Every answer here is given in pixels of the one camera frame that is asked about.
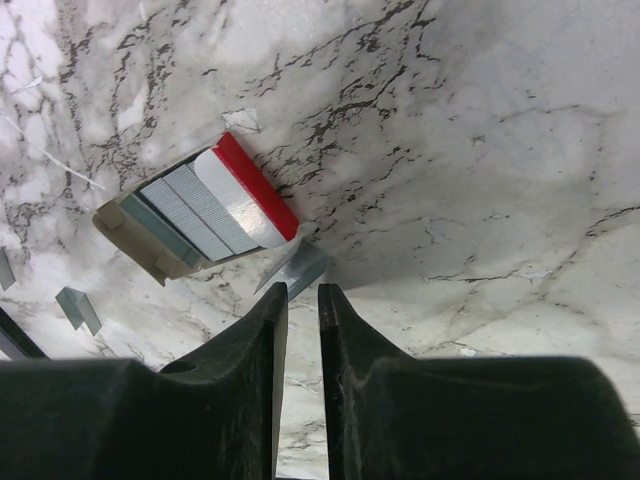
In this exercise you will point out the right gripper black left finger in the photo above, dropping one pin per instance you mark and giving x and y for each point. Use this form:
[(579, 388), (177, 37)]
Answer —
[(211, 414)]

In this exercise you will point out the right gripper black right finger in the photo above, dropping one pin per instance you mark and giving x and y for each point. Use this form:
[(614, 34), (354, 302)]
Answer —
[(393, 416)]

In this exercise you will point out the staple strip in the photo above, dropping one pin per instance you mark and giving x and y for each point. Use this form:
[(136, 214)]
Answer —
[(78, 309), (298, 268), (7, 277)]

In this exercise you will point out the black stapler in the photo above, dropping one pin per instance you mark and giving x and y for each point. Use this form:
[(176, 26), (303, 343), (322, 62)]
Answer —
[(15, 343)]

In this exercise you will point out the staple box tray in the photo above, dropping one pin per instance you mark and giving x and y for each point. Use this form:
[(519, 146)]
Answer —
[(212, 207)]

